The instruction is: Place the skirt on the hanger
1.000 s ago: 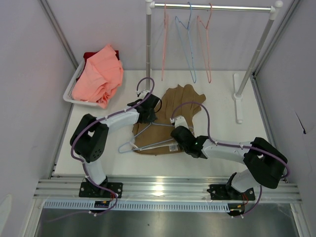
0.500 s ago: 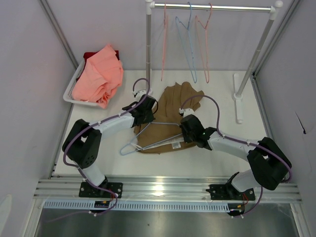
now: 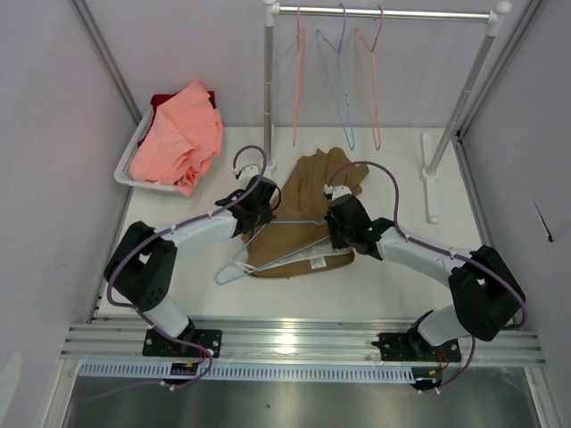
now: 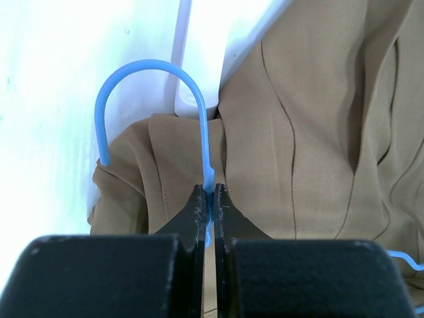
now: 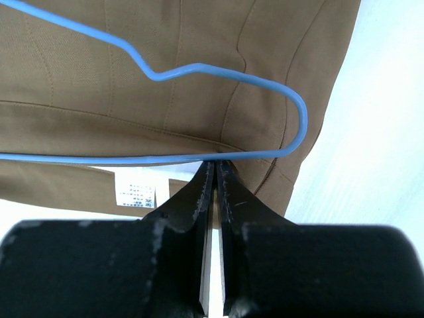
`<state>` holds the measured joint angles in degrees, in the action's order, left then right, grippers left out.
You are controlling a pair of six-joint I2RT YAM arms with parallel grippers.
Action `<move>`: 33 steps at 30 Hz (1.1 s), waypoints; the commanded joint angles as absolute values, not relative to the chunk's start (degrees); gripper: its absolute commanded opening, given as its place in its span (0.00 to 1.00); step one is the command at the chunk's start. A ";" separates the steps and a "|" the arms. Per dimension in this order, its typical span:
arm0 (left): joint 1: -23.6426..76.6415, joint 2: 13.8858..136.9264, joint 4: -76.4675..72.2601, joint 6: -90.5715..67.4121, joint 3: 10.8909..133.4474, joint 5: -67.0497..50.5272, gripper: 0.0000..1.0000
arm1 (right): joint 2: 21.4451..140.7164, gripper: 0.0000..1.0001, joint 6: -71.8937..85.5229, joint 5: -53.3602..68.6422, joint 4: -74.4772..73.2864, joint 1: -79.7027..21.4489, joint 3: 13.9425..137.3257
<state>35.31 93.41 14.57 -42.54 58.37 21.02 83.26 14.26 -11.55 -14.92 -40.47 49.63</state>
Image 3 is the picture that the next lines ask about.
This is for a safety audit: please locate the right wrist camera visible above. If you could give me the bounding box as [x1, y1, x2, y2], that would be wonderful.
[323, 185, 352, 201]

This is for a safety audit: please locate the slotted white cable duct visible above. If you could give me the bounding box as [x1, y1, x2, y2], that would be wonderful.
[79, 359, 415, 384]

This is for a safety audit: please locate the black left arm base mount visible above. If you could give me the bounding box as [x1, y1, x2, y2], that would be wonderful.
[142, 327, 224, 360]

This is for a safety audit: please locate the blue wire hanger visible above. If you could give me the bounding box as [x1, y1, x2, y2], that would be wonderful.
[214, 219, 355, 285]
[316, 3, 356, 151]

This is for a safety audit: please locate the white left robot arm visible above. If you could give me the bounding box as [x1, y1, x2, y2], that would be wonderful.
[103, 175, 277, 357]

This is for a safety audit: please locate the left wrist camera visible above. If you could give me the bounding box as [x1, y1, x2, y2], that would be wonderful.
[233, 164, 260, 182]

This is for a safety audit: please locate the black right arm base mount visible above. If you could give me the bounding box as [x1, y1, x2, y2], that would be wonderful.
[370, 310, 462, 363]

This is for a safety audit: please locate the salmon pink garment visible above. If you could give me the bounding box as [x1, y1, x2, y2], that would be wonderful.
[130, 79, 223, 196]

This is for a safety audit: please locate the pink wire hanger left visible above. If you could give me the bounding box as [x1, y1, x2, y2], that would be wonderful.
[293, 5, 306, 146]

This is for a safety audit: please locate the white garment rack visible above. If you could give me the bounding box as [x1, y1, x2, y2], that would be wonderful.
[258, 0, 513, 223]

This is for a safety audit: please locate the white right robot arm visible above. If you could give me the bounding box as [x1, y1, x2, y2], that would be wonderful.
[326, 186, 526, 360]

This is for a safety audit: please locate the white perforated laundry basket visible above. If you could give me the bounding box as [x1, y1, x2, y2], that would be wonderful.
[113, 108, 180, 194]

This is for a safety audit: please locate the dark red garment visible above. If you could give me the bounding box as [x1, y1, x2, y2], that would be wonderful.
[137, 90, 217, 147]

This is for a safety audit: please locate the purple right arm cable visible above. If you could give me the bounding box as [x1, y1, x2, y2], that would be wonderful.
[324, 160, 530, 393]

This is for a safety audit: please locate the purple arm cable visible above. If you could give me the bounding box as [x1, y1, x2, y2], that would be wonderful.
[324, 160, 530, 393]
[106, 145, 269, 393]

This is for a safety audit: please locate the tan pleated skirt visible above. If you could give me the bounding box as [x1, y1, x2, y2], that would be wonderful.
[242, 146, 371, 280]

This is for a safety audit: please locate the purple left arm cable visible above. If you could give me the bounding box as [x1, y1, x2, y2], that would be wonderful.
[106, 145, 269, 393]

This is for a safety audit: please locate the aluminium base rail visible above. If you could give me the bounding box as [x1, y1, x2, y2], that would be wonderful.
[61, 317, 546, 367]

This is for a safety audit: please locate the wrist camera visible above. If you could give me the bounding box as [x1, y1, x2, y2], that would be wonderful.
[323, 185, 352, 201]
[233, 164, 260, 182]

